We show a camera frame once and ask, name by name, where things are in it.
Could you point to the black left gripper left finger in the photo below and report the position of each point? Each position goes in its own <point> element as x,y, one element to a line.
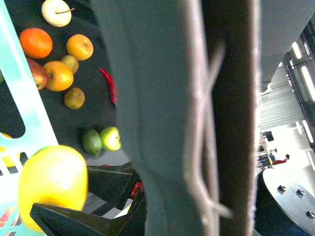
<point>60,221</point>

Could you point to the bright green apple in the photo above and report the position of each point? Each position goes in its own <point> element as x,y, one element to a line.
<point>110,138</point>

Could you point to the small yellow green fruit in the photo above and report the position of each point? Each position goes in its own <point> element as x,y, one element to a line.
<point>71,62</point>

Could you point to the red yellow apple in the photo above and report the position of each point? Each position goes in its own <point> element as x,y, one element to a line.
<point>39,74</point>

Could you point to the red chili pepper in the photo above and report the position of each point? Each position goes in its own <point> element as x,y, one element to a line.
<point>111,86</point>

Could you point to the orange fruit near front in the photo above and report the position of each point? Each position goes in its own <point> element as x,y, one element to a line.
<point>36,43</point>

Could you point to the large yellow orange apple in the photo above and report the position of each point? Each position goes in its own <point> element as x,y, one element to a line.
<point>60,76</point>

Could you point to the white pear with stem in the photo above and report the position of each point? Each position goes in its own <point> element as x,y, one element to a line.
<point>57,12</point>

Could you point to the black metal display shelf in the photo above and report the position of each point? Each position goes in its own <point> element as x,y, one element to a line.
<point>80,110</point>

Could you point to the yellow apple at right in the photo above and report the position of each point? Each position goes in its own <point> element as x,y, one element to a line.
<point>80,47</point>

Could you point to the green lime by apple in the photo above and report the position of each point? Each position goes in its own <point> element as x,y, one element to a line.
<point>92,142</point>

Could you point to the black round robot flange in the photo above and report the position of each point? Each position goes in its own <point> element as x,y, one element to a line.
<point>283,206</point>

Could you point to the brownish green kiwi fruit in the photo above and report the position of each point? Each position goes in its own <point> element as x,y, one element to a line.
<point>74,98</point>

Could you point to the yellow lemon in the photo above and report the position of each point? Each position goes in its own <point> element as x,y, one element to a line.
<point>54,175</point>

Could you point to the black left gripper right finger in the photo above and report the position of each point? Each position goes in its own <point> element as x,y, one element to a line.
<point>113,185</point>

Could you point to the teal plastic shopping basket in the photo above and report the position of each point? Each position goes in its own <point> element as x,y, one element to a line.
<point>38,130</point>

